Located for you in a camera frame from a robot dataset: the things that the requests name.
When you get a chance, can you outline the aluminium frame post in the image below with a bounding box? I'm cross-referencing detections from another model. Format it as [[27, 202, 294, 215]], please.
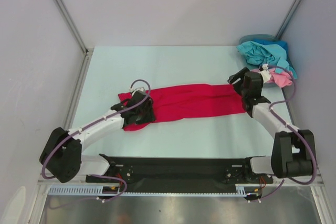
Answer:
[[53, 0, 89, 56], [275, 0, 303, 40]]

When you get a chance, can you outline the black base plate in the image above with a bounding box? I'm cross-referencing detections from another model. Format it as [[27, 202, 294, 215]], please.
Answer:
[[86, 155, 273, 194]]

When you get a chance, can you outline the right aluminium frame post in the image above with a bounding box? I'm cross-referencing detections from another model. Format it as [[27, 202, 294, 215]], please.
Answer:
[[275, 0, 303, 40]]

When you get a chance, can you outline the left aluminium frame post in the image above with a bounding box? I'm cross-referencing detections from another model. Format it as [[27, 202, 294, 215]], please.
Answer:
[[53, 0, 89, 56]]

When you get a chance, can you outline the light blue t shirt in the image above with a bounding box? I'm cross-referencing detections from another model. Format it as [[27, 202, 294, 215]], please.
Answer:
[[237, 40, 297, 79]]

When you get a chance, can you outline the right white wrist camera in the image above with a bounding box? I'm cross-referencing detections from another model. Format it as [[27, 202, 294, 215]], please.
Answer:
[[259, 64, 272, 83]]

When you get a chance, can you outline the pink t shirt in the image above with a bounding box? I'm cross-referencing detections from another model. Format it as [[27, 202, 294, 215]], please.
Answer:
[[252, 68, 293, 88]]

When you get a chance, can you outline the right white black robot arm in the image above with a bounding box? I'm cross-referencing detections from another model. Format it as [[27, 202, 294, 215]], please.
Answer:
[[228, 68, 318, 185]]

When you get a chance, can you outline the grey plastic bin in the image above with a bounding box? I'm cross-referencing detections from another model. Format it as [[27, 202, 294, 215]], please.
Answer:
[[238, 34, 294, 80]]

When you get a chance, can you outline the dark blue t shirt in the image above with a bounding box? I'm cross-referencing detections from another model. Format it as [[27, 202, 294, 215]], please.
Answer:
[[253, 39, 288, 52]]

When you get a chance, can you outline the left light blue cable duct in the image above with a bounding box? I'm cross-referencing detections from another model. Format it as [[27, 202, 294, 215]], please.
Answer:
[[49, 185, 119, 196]]

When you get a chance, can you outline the right light blue cable duct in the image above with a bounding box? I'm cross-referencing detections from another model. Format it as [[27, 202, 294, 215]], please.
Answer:
[[236, 184, 266, 197]]

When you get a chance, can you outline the red t shirt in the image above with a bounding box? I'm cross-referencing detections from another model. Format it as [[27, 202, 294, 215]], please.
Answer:
[[117, 83, 247, 132]]

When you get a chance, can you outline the light blue cable duct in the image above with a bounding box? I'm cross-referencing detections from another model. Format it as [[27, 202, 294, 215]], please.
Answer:
[[236, 184, 266, 197], [49, 185, 119, 196]]

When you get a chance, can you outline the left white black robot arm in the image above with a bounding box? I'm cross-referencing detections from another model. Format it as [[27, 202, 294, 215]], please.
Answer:
[[39, 90, 156, 183]]

